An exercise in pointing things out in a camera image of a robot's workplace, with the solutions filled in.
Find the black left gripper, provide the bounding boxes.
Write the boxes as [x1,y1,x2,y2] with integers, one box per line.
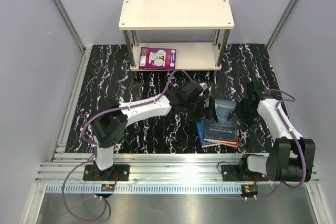
[184,95,217,123]

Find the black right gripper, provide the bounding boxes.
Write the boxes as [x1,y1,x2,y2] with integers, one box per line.
[228,98,259,131]

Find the blue orange sunset book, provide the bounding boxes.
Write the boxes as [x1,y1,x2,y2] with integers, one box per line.
[196,121,211,147]

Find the dark blue 1984 book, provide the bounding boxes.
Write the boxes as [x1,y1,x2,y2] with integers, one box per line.
[204,99,238,147]

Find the red treehouse book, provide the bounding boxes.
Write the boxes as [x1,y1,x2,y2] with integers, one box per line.
[206,121,240,148]

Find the purple cover book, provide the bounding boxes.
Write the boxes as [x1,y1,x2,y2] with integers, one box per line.
[139,47,177,70]

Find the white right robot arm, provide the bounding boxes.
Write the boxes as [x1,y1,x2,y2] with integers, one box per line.
[228,80,316,188]

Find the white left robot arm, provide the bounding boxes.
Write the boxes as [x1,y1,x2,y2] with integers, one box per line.
[86,81,218,180]

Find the white two-tier shelf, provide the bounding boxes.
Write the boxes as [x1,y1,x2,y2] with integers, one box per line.
[119,0,235,71]

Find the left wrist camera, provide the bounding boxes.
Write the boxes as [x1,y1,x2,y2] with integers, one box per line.
[198,82,208,91]

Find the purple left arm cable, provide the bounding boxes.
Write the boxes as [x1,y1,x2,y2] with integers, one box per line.
[60,69,197,221]

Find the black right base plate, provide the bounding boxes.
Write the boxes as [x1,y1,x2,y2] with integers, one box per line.
[219,163,269,182]

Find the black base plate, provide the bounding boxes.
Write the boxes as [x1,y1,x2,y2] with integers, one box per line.
[219,163,269,182]
[83,164,130,182]

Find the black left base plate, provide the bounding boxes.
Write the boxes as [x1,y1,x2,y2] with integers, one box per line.
[83,164,130,182]

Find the aluminium front rail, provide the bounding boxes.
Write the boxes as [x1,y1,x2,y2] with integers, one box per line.
[35,153,242,184]

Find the white slotted cable duct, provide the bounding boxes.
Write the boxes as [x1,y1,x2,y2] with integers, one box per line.
[46,183,242,195]

